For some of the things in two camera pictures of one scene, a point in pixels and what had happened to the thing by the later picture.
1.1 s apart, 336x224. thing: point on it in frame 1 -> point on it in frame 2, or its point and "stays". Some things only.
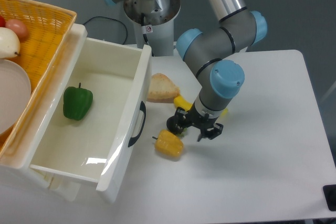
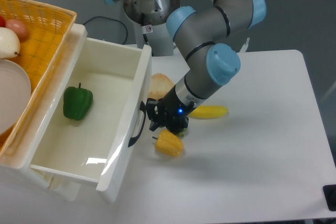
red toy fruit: x=2 y=22 stays
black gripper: x=202 y=123 -> x=168 y=111
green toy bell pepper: x=76 y=102 stays
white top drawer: x=93 y=127 stays
